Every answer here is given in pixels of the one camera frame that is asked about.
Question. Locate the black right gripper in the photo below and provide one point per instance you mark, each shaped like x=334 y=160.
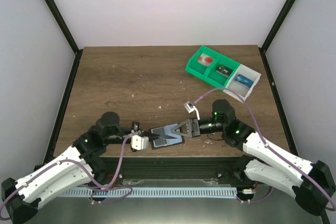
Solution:
x=195 y=127

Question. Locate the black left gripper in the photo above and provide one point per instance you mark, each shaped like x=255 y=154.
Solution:
x=135 y=126

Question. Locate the black leather card holder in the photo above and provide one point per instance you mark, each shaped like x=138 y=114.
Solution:
x=167 y=130

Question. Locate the black card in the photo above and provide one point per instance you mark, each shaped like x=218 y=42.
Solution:
x=224 y=70

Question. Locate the blue VIP credit card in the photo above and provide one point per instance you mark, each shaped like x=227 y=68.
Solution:
x=242 y=80

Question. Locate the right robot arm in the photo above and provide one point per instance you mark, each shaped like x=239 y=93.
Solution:
x=310 y=184

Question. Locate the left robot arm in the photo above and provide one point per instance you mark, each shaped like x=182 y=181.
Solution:
x=79 y=165

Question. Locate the grey card in holder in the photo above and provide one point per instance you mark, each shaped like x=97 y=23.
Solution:
x=159 y=141

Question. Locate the blue card in bin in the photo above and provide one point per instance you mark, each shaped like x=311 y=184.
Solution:
x=242 y=81

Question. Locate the red white card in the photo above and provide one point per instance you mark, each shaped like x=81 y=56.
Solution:
x=205 y=59

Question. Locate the green bin middle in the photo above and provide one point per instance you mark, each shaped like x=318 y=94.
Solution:
x=215 y=79

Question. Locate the green bin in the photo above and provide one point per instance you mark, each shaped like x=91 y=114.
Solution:
x=199 y=64
x=215 y=79

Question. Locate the white translucent bin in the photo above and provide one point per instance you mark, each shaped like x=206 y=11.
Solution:
x=241 y=91

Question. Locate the green bin far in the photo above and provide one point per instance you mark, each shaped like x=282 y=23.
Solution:
x=199 y=64

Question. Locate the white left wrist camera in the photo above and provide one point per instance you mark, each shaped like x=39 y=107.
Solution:
x=139 y=143

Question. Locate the black aluminium front rail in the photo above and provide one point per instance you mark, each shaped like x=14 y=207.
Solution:
x=223 y=170

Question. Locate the light blue slotted cable duct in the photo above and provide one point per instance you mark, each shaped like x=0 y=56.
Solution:
x=171 y=192

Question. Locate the black right frame post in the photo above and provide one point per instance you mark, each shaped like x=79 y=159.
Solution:
x=286 y=8

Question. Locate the black frame post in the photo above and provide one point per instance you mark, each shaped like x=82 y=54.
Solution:
x=62 y=25
x=286 y=8

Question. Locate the black left frame post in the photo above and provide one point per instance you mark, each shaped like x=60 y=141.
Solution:
x=62 y=25

